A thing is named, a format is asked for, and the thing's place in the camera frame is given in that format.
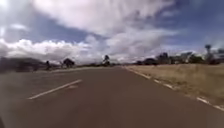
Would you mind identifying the dark tree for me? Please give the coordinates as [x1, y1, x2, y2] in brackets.
[62, 57, 76, 69]
[102, 54, 111, 67]

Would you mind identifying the grey asphalt road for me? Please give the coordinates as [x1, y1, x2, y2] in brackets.
[0, 65, 224, 128]

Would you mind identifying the white painted edge line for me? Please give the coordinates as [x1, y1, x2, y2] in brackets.
[122, 66, 224, 112]

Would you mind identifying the white painted centre line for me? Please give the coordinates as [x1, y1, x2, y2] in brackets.
[27, 78, 83, 101]

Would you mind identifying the row of trees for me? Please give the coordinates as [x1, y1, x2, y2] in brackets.
[135, 44, 224, 66]

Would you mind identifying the dry grass field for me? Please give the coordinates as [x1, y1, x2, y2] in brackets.
[125, 63, 224, 107]

